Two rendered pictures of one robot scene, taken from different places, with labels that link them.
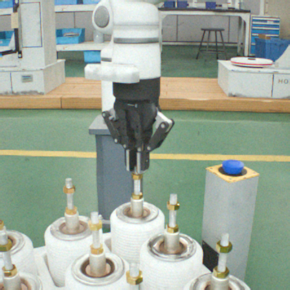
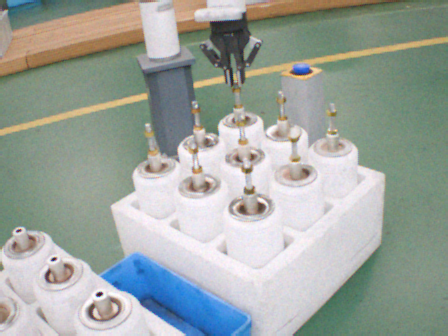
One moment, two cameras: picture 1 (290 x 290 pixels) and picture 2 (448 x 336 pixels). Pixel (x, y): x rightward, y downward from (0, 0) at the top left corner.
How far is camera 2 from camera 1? 0.55 m
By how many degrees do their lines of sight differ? 18
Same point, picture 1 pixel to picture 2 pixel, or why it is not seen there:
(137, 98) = (236, 28)
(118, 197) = (179, 129)
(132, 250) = not seen: hidden behind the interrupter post
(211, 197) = (289, 96)
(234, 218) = (311, 108)
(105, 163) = (163, 99)
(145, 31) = not seen: outside the picture
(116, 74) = (226, 14)
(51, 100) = (14, 62)
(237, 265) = not seen: hidden behind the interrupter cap
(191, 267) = (304, 141)
